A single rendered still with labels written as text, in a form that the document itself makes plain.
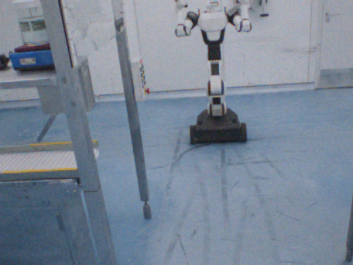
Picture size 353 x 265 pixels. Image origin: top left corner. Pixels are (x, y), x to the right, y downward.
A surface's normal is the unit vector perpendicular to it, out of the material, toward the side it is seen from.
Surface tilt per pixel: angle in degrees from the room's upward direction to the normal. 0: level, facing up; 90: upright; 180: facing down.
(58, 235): 90
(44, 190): 90
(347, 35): 90
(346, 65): 90
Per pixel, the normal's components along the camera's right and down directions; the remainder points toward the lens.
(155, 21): -0.09, 0.41
